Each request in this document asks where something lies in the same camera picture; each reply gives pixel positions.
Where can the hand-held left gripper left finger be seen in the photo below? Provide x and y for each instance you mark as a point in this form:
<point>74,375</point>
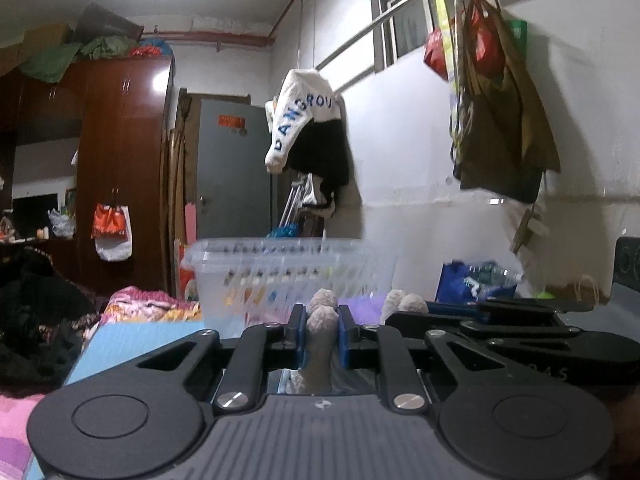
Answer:
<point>300,336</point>

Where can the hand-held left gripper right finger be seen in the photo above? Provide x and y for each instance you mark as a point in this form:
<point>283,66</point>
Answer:
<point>344,336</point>

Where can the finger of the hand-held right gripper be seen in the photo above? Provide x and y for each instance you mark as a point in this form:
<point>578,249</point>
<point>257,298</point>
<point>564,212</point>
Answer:
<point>440,321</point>
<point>525,306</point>

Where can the grey fuzzy plush toy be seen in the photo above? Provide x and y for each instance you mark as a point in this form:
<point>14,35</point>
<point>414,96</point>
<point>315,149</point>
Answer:
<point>320,345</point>
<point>407,304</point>

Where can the purple fuzzy cloth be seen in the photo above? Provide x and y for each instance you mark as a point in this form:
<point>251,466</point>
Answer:
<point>362,307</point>

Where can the blue bag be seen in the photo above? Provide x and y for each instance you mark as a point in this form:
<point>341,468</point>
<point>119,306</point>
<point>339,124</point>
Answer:
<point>465,282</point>

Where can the clear plastic basket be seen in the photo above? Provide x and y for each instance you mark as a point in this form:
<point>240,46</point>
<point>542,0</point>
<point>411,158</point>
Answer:
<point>280,280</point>

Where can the black speaker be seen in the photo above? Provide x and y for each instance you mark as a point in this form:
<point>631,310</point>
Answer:
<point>627,265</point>

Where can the folding drying rack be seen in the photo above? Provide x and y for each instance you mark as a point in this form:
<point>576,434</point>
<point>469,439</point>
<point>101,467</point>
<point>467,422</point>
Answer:
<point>295,210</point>

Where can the floral blanket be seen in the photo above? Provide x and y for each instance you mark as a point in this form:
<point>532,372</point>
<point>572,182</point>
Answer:
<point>145,305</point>

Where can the blue mat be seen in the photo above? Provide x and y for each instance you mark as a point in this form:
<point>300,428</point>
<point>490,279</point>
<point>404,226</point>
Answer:
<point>135,345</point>

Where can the grey door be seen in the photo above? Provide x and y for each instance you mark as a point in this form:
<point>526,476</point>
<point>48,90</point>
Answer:
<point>230,180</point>

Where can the brown hanging bag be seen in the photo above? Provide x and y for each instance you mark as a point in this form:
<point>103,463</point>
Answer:
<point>500,135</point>

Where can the black hanging garment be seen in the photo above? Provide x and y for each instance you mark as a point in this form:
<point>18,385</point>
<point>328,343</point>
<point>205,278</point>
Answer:
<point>322,152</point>

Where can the white plastic bag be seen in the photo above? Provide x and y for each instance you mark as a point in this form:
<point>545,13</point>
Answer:
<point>116,250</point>

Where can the orange plastic bag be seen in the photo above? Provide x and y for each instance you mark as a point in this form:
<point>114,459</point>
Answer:
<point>107,222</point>

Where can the white garment with blue letters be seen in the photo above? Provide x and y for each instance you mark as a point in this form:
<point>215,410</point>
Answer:
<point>295,110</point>

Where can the brown wooden wardrobe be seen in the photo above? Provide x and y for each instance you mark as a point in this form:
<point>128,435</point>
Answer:
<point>115,160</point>

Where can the dark cloth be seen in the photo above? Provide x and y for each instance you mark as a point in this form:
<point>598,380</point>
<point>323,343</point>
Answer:
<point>40,320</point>

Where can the red hanging bag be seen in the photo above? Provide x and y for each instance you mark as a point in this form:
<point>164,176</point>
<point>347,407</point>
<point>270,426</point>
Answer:
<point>436,52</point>

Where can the metal hanging rod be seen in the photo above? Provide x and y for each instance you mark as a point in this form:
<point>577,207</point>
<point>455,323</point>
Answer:
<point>360,40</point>

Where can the pink blanket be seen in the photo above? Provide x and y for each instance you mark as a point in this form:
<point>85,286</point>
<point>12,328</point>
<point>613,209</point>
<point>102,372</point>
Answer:
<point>17,435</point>

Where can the window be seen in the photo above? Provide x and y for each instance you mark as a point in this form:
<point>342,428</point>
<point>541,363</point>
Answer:
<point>405,20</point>

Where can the dark bin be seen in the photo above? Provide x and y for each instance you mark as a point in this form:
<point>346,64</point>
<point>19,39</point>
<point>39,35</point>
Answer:
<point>107,22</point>

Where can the green cloth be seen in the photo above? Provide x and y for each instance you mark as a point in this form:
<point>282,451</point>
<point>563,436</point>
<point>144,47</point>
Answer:
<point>55,60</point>

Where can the cardboard box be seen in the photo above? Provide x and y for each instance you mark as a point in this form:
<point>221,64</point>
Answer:
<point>35,42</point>

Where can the red wall pipe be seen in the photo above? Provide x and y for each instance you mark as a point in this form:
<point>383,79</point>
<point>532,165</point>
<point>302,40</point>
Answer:
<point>225,37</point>

